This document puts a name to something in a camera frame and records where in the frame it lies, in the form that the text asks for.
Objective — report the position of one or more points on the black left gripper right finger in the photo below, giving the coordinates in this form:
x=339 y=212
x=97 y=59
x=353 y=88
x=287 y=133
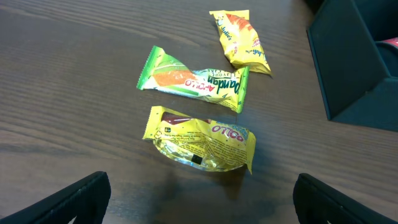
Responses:
x=317 y=203

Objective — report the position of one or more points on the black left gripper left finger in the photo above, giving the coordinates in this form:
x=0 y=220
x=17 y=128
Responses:
x=85 y=201

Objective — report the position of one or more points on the red soda can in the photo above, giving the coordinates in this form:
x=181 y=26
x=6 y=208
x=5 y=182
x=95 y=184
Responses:
x=392 y=41

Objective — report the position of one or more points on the yellow peanut butter snack packet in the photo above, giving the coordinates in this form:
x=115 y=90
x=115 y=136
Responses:
x=240 y=41

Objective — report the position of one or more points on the yellow chocolate cake packet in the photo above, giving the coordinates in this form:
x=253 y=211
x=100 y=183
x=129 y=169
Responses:
x=204 y=144

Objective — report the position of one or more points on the black open gift box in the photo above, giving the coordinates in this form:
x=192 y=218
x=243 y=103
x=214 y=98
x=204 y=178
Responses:
x=357 y=73

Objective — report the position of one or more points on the green pandan cake packet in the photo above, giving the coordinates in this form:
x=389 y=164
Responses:
x=165 y=73

